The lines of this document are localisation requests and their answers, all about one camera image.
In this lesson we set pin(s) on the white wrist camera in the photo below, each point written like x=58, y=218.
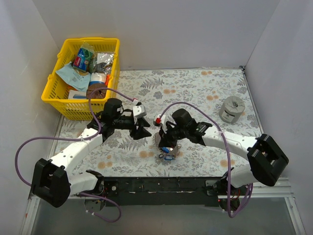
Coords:
x=139, y=111
x=163, y=123

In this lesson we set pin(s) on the blue tag key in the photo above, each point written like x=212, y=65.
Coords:
x=166, y=157
x=165, y=149

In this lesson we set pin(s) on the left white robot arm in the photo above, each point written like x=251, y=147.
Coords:
x=51, y=178

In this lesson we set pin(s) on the grey paper wrapped roll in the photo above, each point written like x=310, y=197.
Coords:
x=231, y=109

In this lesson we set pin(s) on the floral table mat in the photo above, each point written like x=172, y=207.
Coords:
x=201, y=93

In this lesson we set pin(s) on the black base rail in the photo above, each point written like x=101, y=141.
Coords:
x=155, y=191

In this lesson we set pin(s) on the green snack packet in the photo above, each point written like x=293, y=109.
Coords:
x=86, y=51

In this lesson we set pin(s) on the silver foil bag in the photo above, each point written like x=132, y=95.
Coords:
x=103, y=63

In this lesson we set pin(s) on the blue tag key on ring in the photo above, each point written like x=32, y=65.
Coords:
x=166, y=157

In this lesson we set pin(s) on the metal disc keyring holder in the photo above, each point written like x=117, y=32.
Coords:
x=173, y=151

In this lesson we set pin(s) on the red blue snack pack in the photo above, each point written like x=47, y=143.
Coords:
x=80, y=63

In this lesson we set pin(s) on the yellow plastic basket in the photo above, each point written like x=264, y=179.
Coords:
x=56, y=90

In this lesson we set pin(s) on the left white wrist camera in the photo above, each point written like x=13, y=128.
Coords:
x=139, y=111

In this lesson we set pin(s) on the light blue paper pouch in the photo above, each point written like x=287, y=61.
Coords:
x=75, y=78

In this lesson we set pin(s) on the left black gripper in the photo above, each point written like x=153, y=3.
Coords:
x=136, y=126

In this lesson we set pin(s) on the white blue box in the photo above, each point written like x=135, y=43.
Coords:
x=73, y=94

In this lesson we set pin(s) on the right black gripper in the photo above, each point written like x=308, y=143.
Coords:
x=169, y=136

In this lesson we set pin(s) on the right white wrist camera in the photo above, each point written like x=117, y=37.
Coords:
x=163, y=123

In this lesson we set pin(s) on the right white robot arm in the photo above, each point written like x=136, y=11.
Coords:
x=266, y=160

